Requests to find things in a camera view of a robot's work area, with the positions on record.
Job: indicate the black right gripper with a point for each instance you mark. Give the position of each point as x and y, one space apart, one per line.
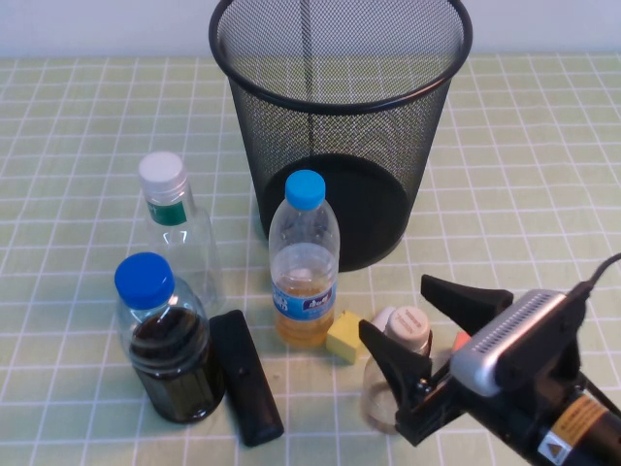
436 408

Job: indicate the small bottle brown neck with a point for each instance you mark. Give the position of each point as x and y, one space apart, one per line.
407 325

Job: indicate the clear bottle green label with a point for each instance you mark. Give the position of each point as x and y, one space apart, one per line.
165 194

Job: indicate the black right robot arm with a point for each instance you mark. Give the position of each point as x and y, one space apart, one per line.
572 427

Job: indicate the black mesh wastebasket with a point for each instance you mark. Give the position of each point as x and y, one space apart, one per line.
339 131

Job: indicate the orange cube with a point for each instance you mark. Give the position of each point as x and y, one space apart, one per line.
461 341

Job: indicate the white earbud case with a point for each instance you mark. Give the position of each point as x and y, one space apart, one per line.
381 320

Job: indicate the yellow cube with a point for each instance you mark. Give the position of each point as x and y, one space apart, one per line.
342 340

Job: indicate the yellow liquid bottle light-blue cap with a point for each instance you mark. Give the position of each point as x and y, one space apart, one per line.
303 272

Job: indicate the green checked tablecloth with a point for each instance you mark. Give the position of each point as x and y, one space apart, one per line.
533 194

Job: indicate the black remote control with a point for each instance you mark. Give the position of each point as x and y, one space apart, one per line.
247 383

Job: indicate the dark liquid bottle blue cap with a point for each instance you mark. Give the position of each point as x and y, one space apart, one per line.
145 281

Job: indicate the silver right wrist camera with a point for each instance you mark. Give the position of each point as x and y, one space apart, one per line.
504 335

